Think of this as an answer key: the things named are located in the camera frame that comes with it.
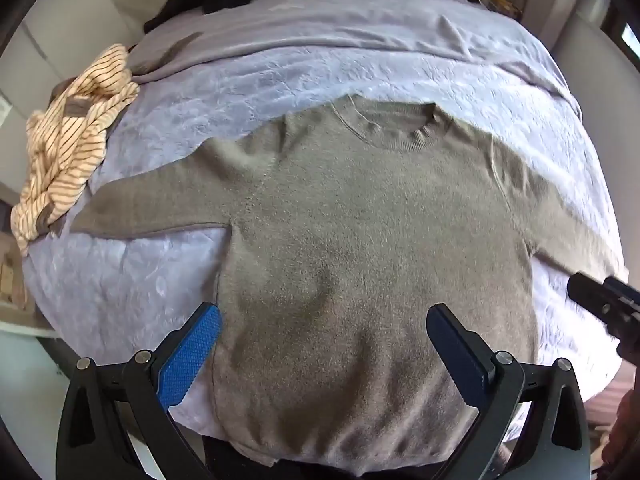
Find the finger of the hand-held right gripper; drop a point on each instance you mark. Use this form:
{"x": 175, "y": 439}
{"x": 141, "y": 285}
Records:
{"x": 586, "y": 294}

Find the person's right forearm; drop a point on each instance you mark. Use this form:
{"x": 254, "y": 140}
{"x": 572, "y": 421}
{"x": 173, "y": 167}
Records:
{"x": 627, "y": 425}

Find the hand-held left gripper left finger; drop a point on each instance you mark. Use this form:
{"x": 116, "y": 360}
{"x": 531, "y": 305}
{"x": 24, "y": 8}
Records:
{"x": 192, "y": 355}

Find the grey purple duvet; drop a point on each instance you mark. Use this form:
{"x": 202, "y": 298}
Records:
{"x": 350, "y": 20}

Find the olive grey knit sweater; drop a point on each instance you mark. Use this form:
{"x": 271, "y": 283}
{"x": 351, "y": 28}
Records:
{"x": 360, "y": 260}

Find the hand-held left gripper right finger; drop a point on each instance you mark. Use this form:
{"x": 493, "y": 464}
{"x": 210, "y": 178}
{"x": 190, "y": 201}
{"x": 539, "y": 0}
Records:
{"x": 457, "y": 355}

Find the lavender embossed blanket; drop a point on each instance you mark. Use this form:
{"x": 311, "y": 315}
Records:
{"x": 165, "y": 110}

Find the cream striped shirt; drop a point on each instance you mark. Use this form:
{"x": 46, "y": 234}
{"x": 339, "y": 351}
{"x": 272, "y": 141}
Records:
{"x": 70, "y": 150}

